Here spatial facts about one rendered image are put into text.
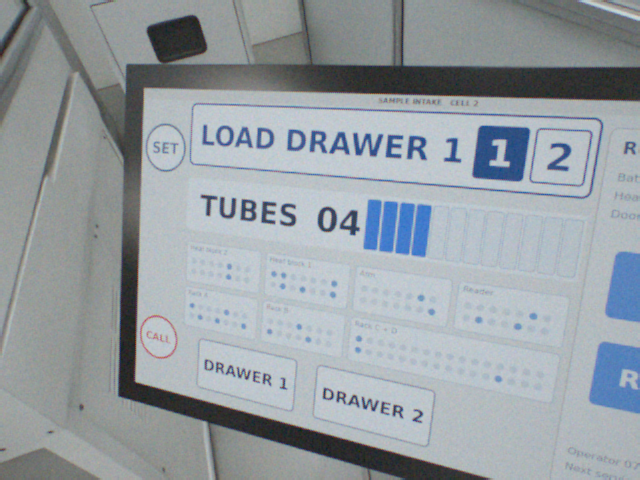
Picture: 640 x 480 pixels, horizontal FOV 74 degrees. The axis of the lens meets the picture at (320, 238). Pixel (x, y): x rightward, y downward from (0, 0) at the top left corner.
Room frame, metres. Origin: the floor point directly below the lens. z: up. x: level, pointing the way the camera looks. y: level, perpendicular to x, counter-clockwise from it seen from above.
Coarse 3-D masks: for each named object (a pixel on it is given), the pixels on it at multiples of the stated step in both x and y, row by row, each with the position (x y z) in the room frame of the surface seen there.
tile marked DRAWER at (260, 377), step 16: (208, 352) 0.20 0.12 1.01; (224, 352) 0.20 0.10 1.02; (240, 352) 0.19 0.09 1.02; (256, 352) 0.19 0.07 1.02; (208, 368) 0.19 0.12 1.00; (224, 368) 0.19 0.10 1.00; (240, 368) 0.18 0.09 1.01; (256, 368) 0.18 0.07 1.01; (272, 368) 0.18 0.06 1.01; (288, 368) 0.17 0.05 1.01; (208, 384) 0.18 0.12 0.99; (224, 384) 0.18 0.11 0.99; (240, 384) 0.18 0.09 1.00; (256, 384) 0.17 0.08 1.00; (272, 384) 0.17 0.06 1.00; (288, 384) 0.16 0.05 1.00; (256, 400) 0.16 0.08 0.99; (272, 400) 0.16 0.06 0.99; (288, 400) 0.16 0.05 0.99
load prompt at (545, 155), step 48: (192, 144) 0.32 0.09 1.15; (240, 144) 0.30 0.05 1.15; (288, 144) 0.28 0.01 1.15; (336, 144) 0.27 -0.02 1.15; (384, 144) 0.26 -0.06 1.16; (432, 144) 0.24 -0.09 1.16; (480, 144) 0.23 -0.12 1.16; (528, 144) 0.22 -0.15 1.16; (576, 144) 0.21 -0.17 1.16; (528, 192) 0.20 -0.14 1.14; (576, 192) 0.19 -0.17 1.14
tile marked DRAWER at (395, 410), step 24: (336, 384) 0.15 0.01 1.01; (360, 384) 0.15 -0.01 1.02; (384, 384) 0.14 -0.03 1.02; (408, 384) 0.14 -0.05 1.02; (312, 408) 0.15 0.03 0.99; (336, 408) 0.14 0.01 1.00; (360, 408) 0.14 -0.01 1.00; (384, 408) 0.13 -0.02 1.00; (408, 408) 0.13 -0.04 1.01; (432, 408) 0.12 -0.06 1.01; (384, 432) 0.12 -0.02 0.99; (408, 432) 0.11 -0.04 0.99
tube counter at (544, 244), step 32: (320, 192) 0.25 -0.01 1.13; (320, 224) 0.24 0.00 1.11; (352, 224) 0.23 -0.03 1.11; (384, 224) 0.22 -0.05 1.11; (416, 224) 0.21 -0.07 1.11; (448, 224) 0.20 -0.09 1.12; (480, 224) 0.20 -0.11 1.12; (512, 224) 0.19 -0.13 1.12; (544, 224) 0.18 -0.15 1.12; (576, 224) 0.18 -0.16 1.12; (416, 256) 0.20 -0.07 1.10; (448, 256) 0.19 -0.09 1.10; (480, 256) 0.18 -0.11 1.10; (512, 256) 0.18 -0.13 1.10; (544, 256) 0.17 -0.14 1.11; (576, 256) 0.16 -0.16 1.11
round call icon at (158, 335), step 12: (144, 312) 0.24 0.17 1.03; (144, 324) 0.24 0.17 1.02; (156, 324) 0.23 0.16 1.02; (168, 324) 0.23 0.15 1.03; (144, 336) 0.23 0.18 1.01; (156, 336) 0.23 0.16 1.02; (168, 336) 0.22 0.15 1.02; (144, 348) 0.22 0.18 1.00; (156, 348) 0.22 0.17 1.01; (168, 348) 0.22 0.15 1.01; (168, 360) 0.21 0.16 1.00
